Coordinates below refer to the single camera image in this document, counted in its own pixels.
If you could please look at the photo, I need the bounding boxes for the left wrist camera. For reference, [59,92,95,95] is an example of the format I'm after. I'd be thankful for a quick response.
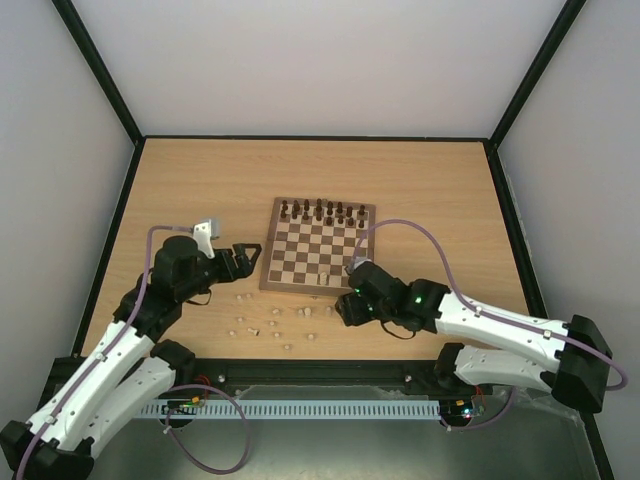
[192,218,220,259]

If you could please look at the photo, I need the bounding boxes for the white slotted cable duct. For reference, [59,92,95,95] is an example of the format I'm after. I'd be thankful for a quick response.
[134,399,441,421]

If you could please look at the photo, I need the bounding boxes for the purple cable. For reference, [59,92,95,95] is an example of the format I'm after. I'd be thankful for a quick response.
[353,218,629,433]
[19,224,251,480]

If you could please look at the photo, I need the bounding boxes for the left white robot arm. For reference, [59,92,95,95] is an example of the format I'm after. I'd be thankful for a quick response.
[1,235,261,479]

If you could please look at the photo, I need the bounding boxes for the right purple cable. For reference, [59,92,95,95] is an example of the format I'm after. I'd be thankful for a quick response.
[353,218,629,433]

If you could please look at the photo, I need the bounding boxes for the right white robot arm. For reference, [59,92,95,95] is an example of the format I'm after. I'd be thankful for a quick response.
[335,260,612,414]

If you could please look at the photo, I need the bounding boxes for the black enclosure frame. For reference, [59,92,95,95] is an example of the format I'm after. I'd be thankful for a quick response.
[9,0,616,480]

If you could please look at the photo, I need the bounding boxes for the wooden chess board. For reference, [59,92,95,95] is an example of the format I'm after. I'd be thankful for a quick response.
[260,197,376,297]

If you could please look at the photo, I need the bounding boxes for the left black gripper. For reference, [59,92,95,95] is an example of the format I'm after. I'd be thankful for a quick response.
[179,243,263,301]

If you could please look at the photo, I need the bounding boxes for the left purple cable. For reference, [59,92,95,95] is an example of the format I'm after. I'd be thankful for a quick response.
[19,224,251,480]

